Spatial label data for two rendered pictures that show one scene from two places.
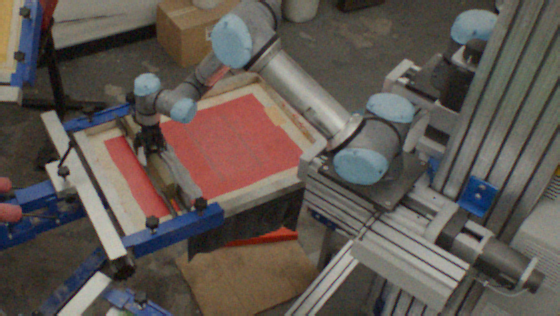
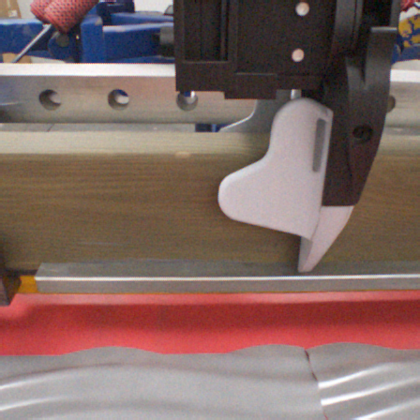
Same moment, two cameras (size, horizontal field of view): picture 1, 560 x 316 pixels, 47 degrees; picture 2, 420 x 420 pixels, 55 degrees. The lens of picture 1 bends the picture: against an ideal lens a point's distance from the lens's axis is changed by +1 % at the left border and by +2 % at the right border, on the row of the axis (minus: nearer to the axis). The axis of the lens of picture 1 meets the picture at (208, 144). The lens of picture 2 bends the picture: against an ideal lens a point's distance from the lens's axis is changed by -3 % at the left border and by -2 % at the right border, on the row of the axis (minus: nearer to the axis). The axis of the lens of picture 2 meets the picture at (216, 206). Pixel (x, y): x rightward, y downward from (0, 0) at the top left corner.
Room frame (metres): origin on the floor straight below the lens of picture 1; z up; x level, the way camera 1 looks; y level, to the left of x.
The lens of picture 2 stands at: (1.49, 0.00, 1.13)
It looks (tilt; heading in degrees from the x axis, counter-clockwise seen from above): 31 degrees down; 115
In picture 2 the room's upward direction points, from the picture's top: 2 degrees clockwise
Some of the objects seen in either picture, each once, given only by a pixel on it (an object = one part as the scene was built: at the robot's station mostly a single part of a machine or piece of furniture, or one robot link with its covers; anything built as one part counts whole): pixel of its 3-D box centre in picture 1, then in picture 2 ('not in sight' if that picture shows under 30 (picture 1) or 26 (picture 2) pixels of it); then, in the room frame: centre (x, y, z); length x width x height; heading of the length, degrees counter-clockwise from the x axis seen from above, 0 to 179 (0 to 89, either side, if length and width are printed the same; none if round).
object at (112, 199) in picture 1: (205, 148); not in sight; (1.56, 0.01, 0.97); 0.79 x 0.58 x 0.04; 118
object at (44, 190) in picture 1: (45, 193); not in sight; (1.29, 0.51, 1.02); 0.17 x 0.06 x 0.05; 118
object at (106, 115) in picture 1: (112, 119); not in sight; (1.69, 0.35, 0.97); 0.30 x 0.05 x 0.07; 118
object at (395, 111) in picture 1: (386, 122); not in sight; (1.20, -0.45, 1.42); 0.13 x 0.12 x 0.14; 149
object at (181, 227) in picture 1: (177, 228); not in sight; (1.20, 0.09, 0.97); 0.30 x 0.05 x 0.07; 118
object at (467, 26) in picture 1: (472, 36); not in sight; (1.59, -0.78, 1.42); 0.13 x 0.12 x 0.14; 114
